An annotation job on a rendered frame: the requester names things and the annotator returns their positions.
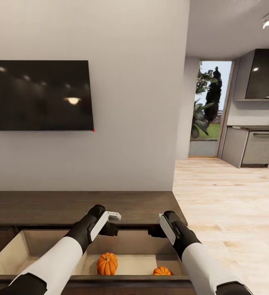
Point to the pumpkin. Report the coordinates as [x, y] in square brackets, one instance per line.
[162, 271]
[107, 264]

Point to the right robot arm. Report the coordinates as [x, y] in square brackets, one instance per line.
[207, 274]

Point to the wall mounted tv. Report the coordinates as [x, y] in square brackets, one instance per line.
[45, 95]

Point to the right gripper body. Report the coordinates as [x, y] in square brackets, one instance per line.
[155, 231]

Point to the fixed window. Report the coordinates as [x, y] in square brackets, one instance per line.
[210, 105]

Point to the dishwasher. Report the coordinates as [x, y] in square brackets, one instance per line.
[256, 152]

